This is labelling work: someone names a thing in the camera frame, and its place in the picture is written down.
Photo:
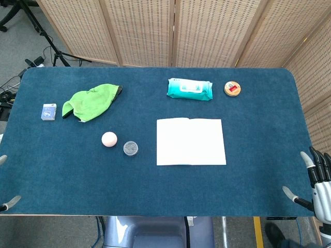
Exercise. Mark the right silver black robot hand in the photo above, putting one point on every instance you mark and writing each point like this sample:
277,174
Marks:
322,196

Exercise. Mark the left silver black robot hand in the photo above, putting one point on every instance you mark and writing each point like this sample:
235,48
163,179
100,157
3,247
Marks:
10,201

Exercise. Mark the white notebook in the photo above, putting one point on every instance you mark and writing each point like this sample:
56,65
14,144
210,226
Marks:
190,142

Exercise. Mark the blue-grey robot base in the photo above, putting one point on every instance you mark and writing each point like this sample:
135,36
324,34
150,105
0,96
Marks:
155,232

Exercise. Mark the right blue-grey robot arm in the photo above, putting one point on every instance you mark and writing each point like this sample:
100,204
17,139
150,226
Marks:
327,233

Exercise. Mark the yellow floor tape strip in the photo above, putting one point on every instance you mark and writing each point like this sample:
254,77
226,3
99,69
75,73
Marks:
258,232

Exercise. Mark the blue playing card box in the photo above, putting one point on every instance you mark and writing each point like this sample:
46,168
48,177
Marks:
48,111

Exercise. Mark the pale pink ball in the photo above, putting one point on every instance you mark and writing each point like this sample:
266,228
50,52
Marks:
109,139

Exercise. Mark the green microfibre cloth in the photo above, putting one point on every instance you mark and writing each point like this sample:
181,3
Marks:
90,102

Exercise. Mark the clear jar of paper clips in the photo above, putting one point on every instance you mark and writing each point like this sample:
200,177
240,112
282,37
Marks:
130,148

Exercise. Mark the round tin with red label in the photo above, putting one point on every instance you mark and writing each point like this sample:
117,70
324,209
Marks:
233,88

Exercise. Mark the black power adapter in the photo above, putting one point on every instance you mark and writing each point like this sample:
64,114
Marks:
38,61

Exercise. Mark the blue felt table mat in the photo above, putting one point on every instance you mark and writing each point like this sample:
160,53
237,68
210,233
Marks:
165,191

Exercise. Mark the black tripod stand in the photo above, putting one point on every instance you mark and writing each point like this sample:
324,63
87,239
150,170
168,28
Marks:
45,36

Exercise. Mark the teal wet wipes pack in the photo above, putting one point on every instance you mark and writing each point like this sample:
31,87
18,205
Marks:
190,89

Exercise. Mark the black office chair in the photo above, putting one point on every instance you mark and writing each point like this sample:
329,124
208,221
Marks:
7,15

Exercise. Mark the wicker folding screen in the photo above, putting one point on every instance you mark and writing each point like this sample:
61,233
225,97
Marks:
207,31

